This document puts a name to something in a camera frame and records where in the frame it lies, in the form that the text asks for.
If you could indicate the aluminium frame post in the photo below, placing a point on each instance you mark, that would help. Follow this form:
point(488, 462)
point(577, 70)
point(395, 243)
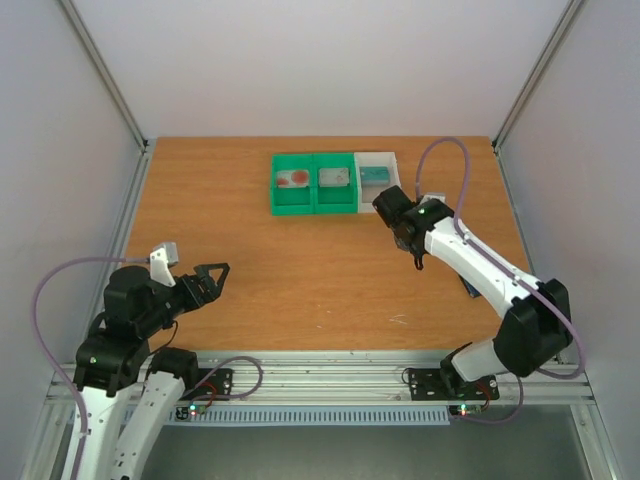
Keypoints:
point(81, 30)
point(551, 47)

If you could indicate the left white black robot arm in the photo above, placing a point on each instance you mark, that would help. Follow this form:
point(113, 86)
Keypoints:
point(123, 389)

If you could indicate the card with red circles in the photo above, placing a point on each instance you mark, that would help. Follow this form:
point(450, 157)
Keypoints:
point(294, 178)

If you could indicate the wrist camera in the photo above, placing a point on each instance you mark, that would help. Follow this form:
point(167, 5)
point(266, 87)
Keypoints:
point(433, 195)
point(161, 259)

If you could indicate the teal card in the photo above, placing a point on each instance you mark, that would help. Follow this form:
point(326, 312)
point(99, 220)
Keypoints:
point(371, 176)

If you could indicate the aluminium front rail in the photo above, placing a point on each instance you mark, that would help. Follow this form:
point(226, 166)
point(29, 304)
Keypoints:
point(355, 377)

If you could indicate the white bin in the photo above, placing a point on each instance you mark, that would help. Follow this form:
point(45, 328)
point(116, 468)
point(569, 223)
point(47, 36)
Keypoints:
point(366, 195)

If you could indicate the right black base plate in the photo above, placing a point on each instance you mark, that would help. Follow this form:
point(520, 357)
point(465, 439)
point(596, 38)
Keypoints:
point(426, 384)

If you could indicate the left aluminium frame post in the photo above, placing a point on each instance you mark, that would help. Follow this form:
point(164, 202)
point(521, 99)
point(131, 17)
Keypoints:
point(81, 30)

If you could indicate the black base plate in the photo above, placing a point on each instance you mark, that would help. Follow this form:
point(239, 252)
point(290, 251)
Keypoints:
point(221, 382)
point(426, 384)

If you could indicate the blue leather card holder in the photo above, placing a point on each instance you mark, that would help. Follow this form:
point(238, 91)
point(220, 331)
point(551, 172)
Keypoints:
point(471, 290)

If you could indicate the left controller board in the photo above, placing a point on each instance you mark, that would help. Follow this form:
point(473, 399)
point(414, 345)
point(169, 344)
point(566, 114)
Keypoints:
point(192, 412)

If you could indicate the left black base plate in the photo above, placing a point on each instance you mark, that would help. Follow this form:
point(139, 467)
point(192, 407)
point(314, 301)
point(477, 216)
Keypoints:
point(221, 382)

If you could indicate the right aluminium frame post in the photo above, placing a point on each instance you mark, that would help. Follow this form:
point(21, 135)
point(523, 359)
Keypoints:
point(551, 47)

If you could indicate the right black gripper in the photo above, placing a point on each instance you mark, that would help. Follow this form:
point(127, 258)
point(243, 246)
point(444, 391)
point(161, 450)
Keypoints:
point(410, 245)

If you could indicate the left green bin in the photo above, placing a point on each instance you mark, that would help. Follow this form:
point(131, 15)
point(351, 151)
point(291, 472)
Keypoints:
point(296, 201)

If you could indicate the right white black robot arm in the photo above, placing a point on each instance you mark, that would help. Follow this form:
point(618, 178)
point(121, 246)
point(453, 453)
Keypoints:
point(535, 315)

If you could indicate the right controller board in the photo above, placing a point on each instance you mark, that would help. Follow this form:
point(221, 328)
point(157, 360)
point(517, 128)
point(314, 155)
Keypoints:
point(466, 410)

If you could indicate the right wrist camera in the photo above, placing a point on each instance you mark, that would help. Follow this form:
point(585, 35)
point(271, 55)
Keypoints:
point(433, 195)

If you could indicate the controller board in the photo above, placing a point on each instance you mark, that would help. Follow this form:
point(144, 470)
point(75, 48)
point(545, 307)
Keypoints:
point(466, 410)
point(192, 412)

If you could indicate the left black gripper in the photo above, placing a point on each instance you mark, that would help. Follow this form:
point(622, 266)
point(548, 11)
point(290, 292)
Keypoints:
point(190, 282)

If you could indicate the green bin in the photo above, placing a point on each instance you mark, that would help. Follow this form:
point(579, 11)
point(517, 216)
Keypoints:
point(296, 201)
point(343, 200)

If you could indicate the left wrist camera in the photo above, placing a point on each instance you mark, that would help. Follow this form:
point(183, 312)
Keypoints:
point(161, 259)

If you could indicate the grey slotted cable duct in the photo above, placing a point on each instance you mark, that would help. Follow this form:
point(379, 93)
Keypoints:
point(273, 416)

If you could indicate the grey white card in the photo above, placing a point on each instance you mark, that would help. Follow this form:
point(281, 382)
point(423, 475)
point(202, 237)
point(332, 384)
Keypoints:
point(333, 177)

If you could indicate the middle green bin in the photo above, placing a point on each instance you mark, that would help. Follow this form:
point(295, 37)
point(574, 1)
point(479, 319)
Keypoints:
point(343, 200)

